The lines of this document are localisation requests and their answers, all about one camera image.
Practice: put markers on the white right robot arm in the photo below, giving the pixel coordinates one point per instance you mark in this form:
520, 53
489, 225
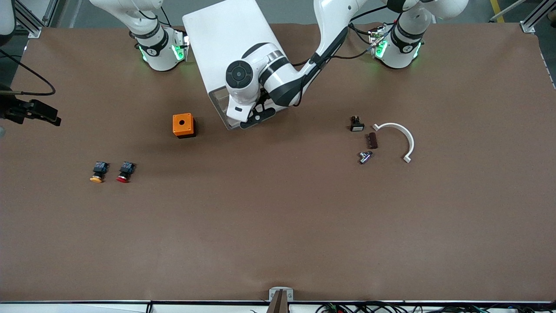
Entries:
160, 56

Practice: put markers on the orange box with hole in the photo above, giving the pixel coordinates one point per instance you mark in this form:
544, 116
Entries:
182, 118

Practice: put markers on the brown terminal block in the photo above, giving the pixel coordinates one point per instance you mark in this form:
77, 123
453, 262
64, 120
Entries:
372, 141

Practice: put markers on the black white rectangular button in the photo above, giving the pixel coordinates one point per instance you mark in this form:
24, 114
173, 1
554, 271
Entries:
357, 127

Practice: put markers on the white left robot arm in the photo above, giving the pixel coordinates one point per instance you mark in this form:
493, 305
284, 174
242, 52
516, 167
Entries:
282, 78

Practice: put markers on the grey metal bracket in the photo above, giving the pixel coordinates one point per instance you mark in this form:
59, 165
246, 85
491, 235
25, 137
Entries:
273, 293

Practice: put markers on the aluminium frame profile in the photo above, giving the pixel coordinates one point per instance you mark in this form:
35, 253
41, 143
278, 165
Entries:
35, 31
527, 27

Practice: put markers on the red cap push button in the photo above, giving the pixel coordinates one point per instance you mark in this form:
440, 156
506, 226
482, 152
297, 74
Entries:
126, 167

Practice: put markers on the white curved plastic bracket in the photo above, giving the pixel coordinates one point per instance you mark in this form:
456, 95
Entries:
411, 140

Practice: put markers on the white table edge panel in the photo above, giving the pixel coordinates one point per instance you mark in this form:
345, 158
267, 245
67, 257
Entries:
87, 308

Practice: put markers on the small silver purple connector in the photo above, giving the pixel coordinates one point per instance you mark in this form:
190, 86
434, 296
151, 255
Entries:
365, 158

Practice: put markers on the yellow cap push button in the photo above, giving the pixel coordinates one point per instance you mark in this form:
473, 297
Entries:
100, 167

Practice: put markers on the white drawer cabinet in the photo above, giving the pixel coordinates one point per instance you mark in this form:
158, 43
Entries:
217, 43

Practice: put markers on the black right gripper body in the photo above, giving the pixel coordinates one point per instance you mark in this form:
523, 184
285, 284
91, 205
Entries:
12, 109

